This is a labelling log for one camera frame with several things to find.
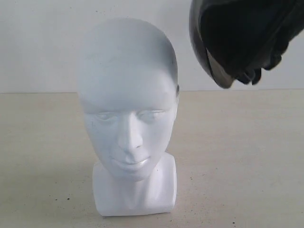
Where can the black helmet with visor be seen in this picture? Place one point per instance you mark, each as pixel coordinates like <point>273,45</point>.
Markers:
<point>234,40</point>

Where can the white mannequin head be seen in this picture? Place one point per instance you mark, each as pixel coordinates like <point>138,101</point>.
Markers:
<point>129,92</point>

